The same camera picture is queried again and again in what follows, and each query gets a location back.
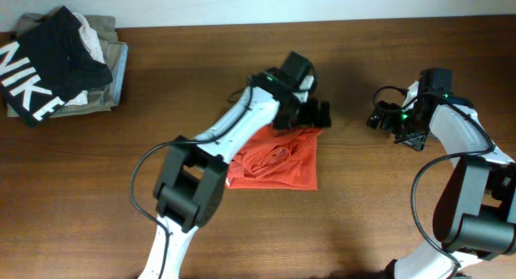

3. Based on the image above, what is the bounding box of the white folded garment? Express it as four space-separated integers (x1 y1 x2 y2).
65 12 105 106

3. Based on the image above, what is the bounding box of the olive folded garment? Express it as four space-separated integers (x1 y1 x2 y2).
4 14 121 119

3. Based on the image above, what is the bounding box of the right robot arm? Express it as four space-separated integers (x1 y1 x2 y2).
367 68 515 278

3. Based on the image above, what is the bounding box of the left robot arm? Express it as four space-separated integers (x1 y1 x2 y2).
130 65 318 279

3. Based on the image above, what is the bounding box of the red t-shirt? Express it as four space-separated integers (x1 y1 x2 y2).
225 125 323 190

